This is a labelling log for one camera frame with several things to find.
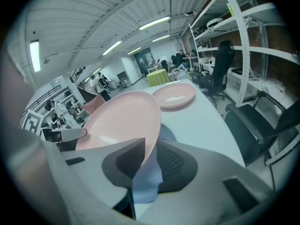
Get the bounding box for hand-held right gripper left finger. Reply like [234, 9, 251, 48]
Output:
[45, 137, 147, 209]

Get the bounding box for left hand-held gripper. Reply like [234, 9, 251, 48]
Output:
[20, 109, 88, 147]

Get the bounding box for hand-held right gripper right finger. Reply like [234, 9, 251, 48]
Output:
[135, 141, 280, 225]

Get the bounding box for large pink plate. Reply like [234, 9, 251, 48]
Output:
[75, 90, 162, 166]

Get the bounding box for small pink plate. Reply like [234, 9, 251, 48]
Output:
[152, 83, 196, 109]

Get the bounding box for person's left forearm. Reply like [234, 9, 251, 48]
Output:
[0, 45, 71, 225]

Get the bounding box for pink chair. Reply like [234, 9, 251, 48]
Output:
[81, 94, 106, 116]

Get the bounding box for black stair railing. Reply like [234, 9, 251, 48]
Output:
[69, 66, 99, 96]

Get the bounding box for black armrest visitor chair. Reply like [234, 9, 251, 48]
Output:
[224, 91, 300, 192]

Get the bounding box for long ceiling light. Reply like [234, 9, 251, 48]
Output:
[102, 40, 123, 56]
[29, 39, 41, 73]
[127, 46, 142, 55]
[138, 16, 171, 31]
[152, 34, 171, 43]

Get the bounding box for round yellow-green covered table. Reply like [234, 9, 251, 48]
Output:
[146, 69, 171, 88]

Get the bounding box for black swivel office chair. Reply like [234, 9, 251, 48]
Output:
[198, 40, 235, 107]

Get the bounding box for white metal shelving rack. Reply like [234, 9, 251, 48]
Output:
[188, 0, 300, 117]

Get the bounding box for white round device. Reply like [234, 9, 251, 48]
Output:
[207, 17, 225, 28]

